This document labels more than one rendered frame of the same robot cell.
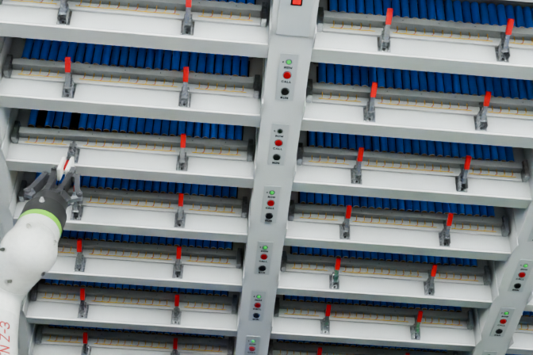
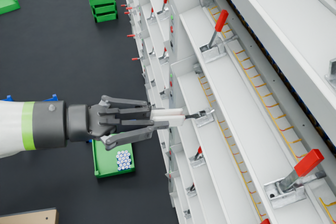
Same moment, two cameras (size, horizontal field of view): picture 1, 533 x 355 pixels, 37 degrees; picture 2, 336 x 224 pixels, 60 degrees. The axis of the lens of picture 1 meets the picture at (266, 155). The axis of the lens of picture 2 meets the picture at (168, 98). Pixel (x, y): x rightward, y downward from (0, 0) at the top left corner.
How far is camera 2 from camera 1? 157 cm
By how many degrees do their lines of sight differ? 58
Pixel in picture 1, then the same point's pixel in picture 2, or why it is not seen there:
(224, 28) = not seen: outside the picture
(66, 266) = (188, 182)
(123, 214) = (214, 202)
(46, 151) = (198, 97)
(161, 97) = (267, 153)
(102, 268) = (197, 210)
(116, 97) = (232, 99)
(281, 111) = not seen: outside the picture
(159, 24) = (321, 28)
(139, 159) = (230, 183)
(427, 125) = not seen: outside the picture
